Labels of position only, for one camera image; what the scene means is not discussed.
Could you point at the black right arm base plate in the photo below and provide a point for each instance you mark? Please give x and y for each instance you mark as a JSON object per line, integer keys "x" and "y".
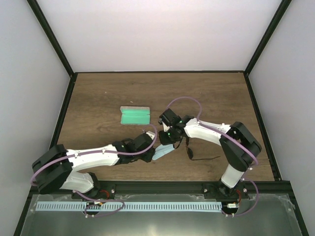
{"x": 217, "y": 190}

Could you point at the black sunglasses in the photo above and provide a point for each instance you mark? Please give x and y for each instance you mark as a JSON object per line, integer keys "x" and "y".
{"x": 197, "y": 151}

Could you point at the black enclosure frame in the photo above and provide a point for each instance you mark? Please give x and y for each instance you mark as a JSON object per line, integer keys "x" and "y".
{"x": 278, "y": 185}

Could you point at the grey glasses case green lining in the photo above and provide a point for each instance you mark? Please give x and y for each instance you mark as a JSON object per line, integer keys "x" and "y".
{"x": 133, "y": 115}

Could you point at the light blue cleaning cloth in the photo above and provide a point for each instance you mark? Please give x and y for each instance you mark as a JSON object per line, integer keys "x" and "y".
{"x": 162, "y": 150}

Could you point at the light blue slotted cable duct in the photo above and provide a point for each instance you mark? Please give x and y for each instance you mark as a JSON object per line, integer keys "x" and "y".
{"x": 132, "y": 206}

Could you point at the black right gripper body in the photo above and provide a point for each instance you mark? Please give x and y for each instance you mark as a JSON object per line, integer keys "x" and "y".
{"x": 170, "y": 138}

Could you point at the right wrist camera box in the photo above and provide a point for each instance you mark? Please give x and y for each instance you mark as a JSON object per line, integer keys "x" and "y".
{"x": 169, "y": 118}

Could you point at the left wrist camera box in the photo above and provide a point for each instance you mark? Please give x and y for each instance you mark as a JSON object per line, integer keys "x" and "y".
{"x": 143, "y": 141}

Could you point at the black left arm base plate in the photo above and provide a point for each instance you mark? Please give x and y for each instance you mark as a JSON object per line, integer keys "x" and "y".
{"x": 106, "y": 190}

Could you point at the shiny metal front sheet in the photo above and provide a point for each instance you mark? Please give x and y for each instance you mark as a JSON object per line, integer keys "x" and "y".
{"x": 268, "y": 215}

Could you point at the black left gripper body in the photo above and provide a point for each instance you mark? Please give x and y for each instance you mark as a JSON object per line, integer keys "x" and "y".
{"x": 146, "y": 158}

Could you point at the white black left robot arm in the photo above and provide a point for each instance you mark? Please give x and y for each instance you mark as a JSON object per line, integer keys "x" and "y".
{"x": 61, "y": 168}

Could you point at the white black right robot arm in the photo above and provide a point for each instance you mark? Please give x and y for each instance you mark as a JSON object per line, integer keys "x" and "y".
{"x": 239, "y": 146}

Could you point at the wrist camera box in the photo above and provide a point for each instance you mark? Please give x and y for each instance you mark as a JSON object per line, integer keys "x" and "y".
{"x": 143, "y": 141}
{"x": 169, "y": 118}

